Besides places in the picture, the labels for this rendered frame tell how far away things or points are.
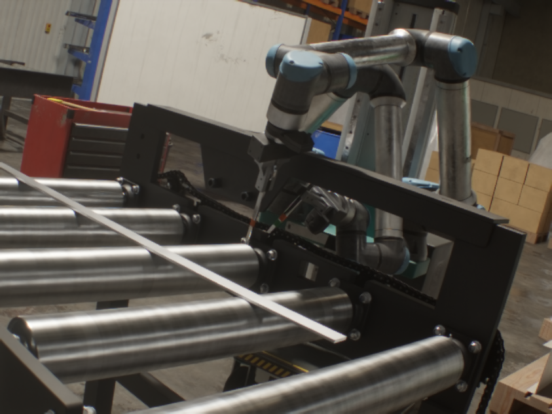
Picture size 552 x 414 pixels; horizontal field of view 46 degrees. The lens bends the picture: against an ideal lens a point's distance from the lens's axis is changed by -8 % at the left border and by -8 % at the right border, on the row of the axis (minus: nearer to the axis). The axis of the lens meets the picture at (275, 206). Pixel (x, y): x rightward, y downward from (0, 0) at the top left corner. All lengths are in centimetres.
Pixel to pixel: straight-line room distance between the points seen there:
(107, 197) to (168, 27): 431
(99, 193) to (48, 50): 1064
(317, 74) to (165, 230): 63
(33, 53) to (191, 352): 1147
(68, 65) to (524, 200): 803
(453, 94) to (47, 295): 133
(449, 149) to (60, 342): 150
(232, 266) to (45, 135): 242
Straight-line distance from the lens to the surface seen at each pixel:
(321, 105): 225
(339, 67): 163
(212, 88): 647
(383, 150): 215
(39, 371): 87
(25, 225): 165
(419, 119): 264
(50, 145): 388
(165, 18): 632
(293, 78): 154
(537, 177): 978
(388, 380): 120
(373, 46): 197
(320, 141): 719
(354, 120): 274
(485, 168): 1001
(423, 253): 250
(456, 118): 217
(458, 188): 230
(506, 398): 320
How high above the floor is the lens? 134
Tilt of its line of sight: 10 degrees down
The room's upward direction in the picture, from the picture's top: 13 degrees clockwise
